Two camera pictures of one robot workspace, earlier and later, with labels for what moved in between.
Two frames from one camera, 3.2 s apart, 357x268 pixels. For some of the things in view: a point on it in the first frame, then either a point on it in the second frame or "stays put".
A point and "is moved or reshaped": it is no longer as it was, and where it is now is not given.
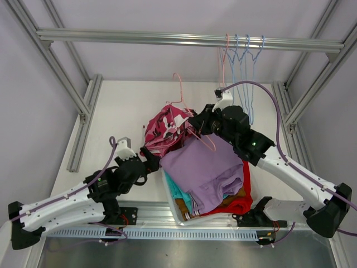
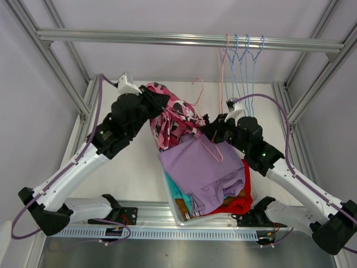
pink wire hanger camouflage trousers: (181, 101) -> (220, 157)
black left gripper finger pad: (152, 161) -> (160, 101)
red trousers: (242, 206) stays put
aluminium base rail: (158, 215) stays put
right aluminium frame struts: (298, 153) stays put
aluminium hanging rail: (48, 35) stays put
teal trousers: (177, 192) stays put
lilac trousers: (211, 177) stays put
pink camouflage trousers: (165, 129) is moved or reshaped
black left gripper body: (119, 161) -> (147, 109)
